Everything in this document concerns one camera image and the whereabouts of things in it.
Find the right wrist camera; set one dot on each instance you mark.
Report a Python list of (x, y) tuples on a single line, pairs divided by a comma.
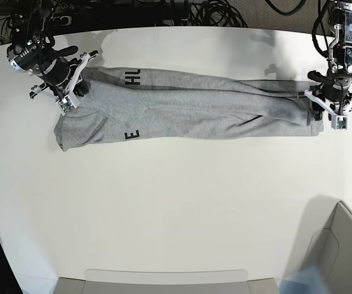
[(67, 103)]

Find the grey T-shirt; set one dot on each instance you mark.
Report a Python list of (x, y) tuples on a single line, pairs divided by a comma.
[(125, 104)]

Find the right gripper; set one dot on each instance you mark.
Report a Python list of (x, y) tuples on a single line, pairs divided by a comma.
[(61, 76)]

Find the grey box at right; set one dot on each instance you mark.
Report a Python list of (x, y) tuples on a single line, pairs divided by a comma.
[(327, 267)]

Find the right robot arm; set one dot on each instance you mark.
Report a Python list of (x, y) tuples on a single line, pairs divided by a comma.
[(32, 51)]

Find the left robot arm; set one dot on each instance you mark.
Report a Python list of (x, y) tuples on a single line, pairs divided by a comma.
[(339, 51)]

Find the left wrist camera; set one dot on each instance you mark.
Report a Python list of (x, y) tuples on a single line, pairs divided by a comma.
[(339, 122)]

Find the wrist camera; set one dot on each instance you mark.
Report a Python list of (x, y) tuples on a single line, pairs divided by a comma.
[(67, 103), (339, 122)]

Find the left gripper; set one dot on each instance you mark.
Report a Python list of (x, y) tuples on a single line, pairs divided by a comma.
[(333, 87)]

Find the blue translucent object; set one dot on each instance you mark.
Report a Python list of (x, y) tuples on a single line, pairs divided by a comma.
[(301, 280)]

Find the grey tray at bottom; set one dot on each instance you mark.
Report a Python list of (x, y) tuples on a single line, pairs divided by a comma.
[(107, 281)]

